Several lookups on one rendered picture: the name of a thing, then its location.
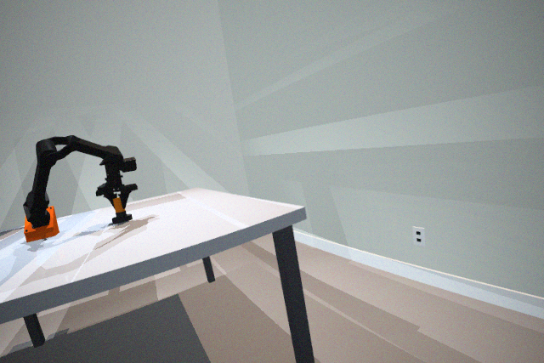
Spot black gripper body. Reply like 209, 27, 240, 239
95, 173, 138, 196

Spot orange knob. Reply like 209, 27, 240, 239
113, 197, 125, 213

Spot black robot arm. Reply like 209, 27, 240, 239
23, 135, 137, 229

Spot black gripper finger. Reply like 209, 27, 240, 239
103, 193, 117, 207
118, 191, 132, 209

